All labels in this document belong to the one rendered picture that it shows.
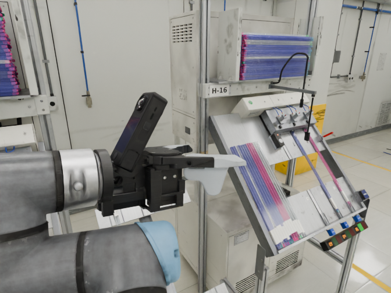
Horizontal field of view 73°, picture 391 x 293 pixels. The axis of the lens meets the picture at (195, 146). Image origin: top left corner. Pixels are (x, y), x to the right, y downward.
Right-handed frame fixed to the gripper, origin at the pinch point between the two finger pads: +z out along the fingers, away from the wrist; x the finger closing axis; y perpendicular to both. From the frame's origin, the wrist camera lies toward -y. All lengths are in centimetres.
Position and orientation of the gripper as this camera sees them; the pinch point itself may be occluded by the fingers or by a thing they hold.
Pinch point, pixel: (216, 151)
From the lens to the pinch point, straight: 45.8
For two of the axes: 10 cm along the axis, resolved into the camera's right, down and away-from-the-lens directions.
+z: 8.3, -0.5, 5.5
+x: 5.5, 1.2, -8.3
